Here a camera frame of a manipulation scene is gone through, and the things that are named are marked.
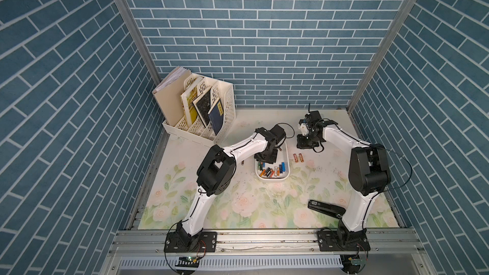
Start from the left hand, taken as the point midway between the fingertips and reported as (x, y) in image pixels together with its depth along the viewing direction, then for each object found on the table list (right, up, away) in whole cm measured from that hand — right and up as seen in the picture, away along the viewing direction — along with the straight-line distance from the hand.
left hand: (272, 162), depth 93 cm
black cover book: (-36, +29, +6) cm, 47 cm away
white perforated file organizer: (-42, +15, +15) cm, 47 cm away
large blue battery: (+5, -2, +1) cm, 6 cm away
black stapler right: (+24, -17, -14) cm, 33 cm away
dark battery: (-15, -1, +3) cm, 15 cm away
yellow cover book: (-42, +27, +2) cm, 50 cm away
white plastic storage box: (+3, -4, 0) cm, 6 cm away
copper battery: (+12, 0, +4) cm, 13 cm away
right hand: (+15, +8, +4) cm, 18 cm away
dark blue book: (-29, +23, +4) cm, 38 cm away
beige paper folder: (-51, +32, -2) cm, 60 cm away
